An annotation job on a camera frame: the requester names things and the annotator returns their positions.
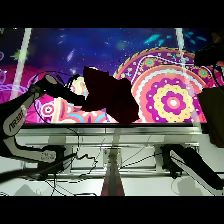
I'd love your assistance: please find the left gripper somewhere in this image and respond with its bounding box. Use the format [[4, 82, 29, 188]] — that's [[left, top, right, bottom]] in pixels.
[[57, 86, 86, 108]]

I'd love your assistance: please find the silver frame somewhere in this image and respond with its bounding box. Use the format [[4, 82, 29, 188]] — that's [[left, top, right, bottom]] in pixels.
[[15, 122, 224, 197]]

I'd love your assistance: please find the dark red garment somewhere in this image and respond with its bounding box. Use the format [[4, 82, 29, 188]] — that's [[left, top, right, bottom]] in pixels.
[[80, 65, 141, 124]]

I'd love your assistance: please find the black cable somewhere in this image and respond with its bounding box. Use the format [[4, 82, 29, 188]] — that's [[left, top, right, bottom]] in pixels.
[[31, 70, 74, 125], [44, 127, 101, 197]]

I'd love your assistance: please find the brown garment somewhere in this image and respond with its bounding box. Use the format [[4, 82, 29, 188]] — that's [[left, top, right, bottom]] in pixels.
[[197, 85, 224, 148]]

